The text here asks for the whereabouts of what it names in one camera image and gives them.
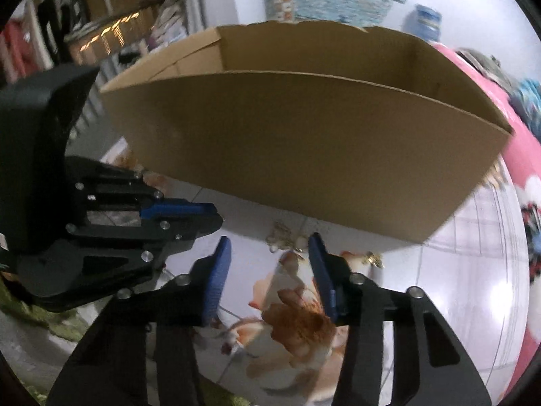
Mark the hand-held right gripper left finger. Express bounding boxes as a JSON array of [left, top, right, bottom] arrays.
[[46, 236, 232, 406]]

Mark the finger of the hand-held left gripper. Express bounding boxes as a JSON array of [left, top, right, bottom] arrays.
[[65, 156, 217, 221], [17, 213, 225, 313]]

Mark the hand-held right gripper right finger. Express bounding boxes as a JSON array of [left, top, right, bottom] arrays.
[[308, 232, 493, 406]]

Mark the brown cardboard box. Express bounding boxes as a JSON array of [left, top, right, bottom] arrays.
[[99, 21, 516, 245]]

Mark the black hanging garment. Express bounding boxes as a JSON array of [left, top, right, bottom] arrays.
[[36, 0, 92, 69]]

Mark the white curtain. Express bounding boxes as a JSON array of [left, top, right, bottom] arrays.
[[167, 0, 209, 38]]

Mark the orange checked cloth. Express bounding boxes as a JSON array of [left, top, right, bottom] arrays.
[[264, 0, 297, 23]]

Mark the pink floral blanket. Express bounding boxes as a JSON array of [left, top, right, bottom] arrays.
[[435, 42, 541, 383]]

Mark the grey cushion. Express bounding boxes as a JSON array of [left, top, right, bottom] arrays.
[[456, 48, 504, 82]]

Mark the blue patterned blanket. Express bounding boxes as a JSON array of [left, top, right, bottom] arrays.
[[509, 78, 541, 133]]

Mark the blue water jug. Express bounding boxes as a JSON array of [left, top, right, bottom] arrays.
[[406, 4, 443, 44]]

